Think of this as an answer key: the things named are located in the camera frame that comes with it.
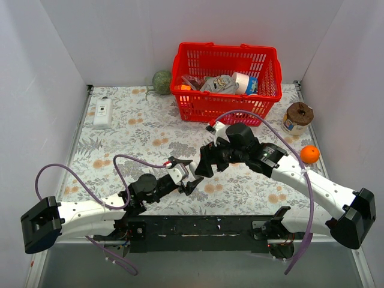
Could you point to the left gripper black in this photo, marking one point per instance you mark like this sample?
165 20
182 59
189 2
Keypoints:
182 185

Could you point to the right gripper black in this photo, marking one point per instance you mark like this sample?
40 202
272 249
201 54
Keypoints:
210 158

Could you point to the white earbud charging case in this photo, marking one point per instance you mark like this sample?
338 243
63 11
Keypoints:
192 167

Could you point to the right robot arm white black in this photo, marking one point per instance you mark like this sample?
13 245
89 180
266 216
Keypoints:
345 214

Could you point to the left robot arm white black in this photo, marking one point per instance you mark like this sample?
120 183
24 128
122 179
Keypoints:
50 221

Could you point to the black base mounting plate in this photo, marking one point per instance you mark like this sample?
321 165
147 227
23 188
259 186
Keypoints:
159 233

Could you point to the grey printed snack pouch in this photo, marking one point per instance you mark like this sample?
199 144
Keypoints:
223 84

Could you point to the small orange item in basket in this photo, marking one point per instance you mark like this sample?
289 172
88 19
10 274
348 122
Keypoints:
183 87

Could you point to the dark red snack packet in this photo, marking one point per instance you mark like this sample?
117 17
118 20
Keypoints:
193 82

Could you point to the red plastic shopping basket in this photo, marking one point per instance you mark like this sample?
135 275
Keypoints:
204 60

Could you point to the blue white paper roll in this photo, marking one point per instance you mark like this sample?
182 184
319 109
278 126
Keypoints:
245 84

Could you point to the green round melon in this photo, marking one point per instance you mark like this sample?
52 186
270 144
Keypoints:
161 82

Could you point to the orange fruit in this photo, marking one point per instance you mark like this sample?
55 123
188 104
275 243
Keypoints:
310 154

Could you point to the brown lidded jar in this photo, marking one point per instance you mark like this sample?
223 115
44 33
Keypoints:
297 118

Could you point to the white rectangular device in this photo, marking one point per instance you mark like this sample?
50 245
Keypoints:
103 114

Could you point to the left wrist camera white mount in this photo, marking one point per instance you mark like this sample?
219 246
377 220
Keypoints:
178 172

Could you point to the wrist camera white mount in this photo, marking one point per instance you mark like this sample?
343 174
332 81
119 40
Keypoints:
218 130
178 172

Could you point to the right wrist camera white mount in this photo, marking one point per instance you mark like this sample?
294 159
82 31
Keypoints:
218 130

